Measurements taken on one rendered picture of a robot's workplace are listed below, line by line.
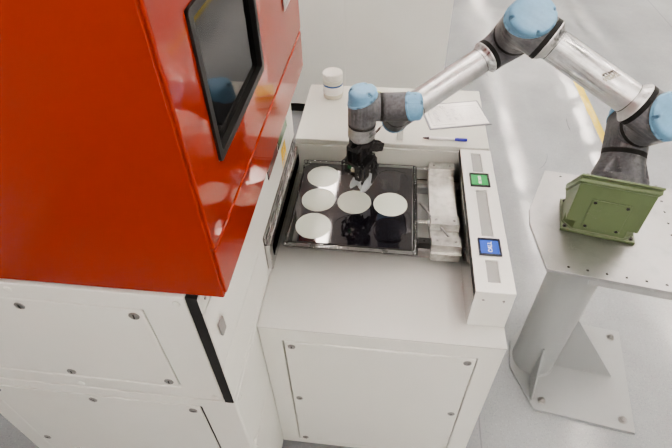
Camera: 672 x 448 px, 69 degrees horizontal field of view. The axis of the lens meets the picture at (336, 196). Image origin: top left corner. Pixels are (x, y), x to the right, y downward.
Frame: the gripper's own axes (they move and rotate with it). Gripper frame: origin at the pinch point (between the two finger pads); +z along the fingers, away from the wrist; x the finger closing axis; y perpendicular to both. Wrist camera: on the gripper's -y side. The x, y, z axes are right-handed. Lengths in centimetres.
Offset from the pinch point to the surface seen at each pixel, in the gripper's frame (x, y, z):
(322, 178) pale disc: -14.0, 1.9, 1.3
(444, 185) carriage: 19.4, -16.9, 3.3
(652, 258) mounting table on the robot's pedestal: 80, -25, 9
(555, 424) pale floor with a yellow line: 80, -10, 91
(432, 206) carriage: 20.2, -6.3, 3.3
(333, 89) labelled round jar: -29.8, -29.6, -9.7
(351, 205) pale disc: 0.1, 7.7, 1.3
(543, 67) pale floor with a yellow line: 1, -282, 91
